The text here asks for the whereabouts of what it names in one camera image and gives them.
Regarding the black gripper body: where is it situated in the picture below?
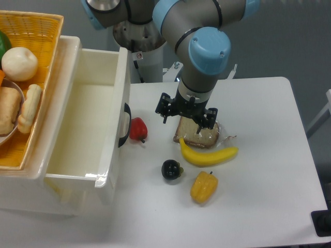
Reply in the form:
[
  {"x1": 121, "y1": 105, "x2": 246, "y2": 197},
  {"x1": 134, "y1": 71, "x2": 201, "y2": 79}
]
[{"x1": 171, "y1": 88, "x2": 213, "y2": 123}]

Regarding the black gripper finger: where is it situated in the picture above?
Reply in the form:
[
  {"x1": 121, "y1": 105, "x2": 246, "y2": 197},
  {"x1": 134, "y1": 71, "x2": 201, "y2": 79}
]
[
  {"x1": 155, "y1": 92, "x2": 173, "y2": 123},
  {"x1": 195, "y1": 108, "x2": 218, "y2": 133}
]

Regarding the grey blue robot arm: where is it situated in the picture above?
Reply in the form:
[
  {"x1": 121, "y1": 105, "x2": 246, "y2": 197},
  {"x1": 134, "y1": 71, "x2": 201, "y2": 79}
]
[{"x1": 82, "y1": 1, "x2": 260, "y2": 129}]

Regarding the dark purple mangosteen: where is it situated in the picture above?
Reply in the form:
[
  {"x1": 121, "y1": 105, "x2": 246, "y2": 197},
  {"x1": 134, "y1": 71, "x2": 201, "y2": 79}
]
[{"x1": 161, "y1": 160, "x2": 184, "y2": 180}]

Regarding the wrapped bread slice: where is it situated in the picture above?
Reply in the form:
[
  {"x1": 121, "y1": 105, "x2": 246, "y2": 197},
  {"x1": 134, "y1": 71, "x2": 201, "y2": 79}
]
[{"x1": 173, "y1": 117, "x2": 236, "y2": 149}]

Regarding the red bell pepper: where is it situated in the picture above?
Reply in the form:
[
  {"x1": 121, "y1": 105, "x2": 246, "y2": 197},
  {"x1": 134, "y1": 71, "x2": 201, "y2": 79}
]
[{"x1": 129, "y1": 117, "x2": 148, "y2": 143}]

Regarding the yellow banana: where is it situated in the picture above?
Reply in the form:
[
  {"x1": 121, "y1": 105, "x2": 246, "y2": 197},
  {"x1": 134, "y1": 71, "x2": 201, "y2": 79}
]
[{"x1": 179, "y1": 137, "x2": 238, "y2": 167}]

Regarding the yellow bell pepper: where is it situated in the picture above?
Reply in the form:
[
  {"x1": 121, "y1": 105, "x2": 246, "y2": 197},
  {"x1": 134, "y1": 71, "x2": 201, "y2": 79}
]
[{"x1": 190, "y1": 171, "x2": 218, "y2": 204}]

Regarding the white open drawer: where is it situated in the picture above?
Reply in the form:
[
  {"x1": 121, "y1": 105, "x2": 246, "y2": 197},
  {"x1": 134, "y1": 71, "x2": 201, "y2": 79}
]
[{"x1": 46, "y1": 48, "x2": 130, "y2": 205}]

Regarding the beige bone-shaped biscuit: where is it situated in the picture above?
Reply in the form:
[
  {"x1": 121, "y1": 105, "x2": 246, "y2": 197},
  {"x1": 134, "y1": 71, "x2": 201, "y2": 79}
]
[{"x1": 18, "y1": 84, "x2": 42, "y2": 134}]

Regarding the yellow woven basket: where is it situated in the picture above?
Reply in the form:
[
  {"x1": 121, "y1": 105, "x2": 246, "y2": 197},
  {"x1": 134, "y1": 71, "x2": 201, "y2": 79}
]
[{"x1": 1, "y1": 10, "x2": 64, "y2": 171}]

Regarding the white round bun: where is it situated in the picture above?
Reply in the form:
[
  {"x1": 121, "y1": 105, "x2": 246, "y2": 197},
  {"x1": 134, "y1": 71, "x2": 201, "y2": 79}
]
[{"x1": 2, "y1": 47, "x2": 38, "y2": 82}]

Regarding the black device at edge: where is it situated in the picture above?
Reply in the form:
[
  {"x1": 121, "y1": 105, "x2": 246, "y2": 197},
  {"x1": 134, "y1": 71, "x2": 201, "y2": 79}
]
[{"x1": 311, "y1": 210, "x2": 330, "y2": 237}]

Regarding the tan bread loaf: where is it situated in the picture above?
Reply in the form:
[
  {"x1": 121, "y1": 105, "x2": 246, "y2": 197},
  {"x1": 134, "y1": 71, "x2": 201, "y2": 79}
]
[{"x1": 1, "y1": 87, "x2": 21, "y2": 135}]

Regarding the grey bowl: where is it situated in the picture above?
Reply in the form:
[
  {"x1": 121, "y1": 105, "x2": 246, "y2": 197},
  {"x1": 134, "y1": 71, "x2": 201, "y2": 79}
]
[{"x1": 1, "y1": 79, "x2": 25, "y2": 145}]

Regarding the white drawer cabinet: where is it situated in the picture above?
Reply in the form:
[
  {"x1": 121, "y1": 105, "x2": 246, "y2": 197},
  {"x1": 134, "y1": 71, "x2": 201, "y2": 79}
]
[{"x1": 1, "y1": 36, "x2": 105, "y2": 215}]

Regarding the orange item in basket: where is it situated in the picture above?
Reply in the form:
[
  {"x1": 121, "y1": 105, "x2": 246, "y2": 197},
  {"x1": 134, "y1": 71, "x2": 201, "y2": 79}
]
[{"x1": 0, "y1": 70, "x2": 5, "y2": 84}]

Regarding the green pepper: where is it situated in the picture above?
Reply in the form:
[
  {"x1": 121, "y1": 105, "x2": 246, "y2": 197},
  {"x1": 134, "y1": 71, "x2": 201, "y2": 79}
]
[{"x1": 0, "y1": 31, "x2": 12, "y2": 60}]

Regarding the black drawer handle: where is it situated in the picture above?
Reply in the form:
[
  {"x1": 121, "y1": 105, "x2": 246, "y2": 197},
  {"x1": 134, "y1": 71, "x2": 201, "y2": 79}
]
[{"x1": 118, "y1": 102, "x2": 132, "y2": 148}]

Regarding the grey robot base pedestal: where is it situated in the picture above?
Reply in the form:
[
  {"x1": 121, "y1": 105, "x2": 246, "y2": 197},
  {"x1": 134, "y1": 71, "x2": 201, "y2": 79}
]
[{"x1": 113, "y1": 21, "x2": 166, "y2": 83}]

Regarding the white frame at right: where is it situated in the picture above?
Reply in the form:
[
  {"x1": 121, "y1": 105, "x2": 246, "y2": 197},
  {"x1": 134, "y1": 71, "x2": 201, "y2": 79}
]
[{"x1": 306, "y1": 89, "x2": 330, "y2": 138}]

